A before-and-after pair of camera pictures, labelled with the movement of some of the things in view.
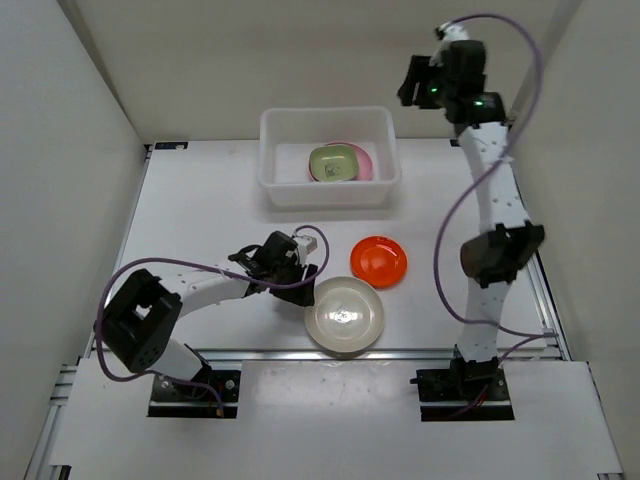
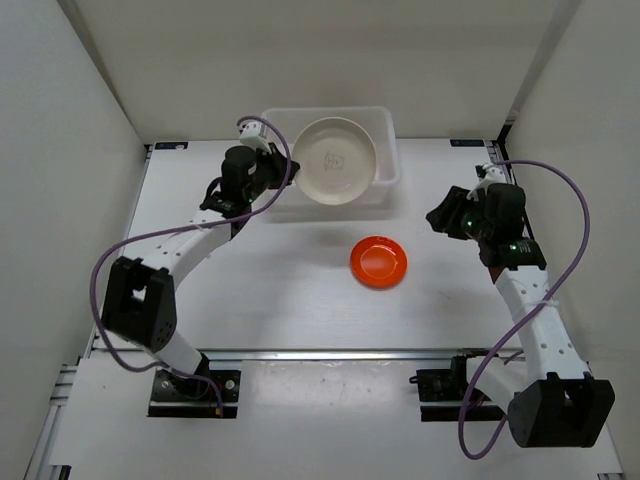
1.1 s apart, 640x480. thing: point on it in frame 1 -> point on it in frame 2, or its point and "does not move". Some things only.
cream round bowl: [347, 315] -> [337, 159]
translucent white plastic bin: [287, 137] does not move
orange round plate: [378, 260] does not move
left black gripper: [302, 296] -> [277, 162]
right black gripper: [418, 72] -> [455, 202]
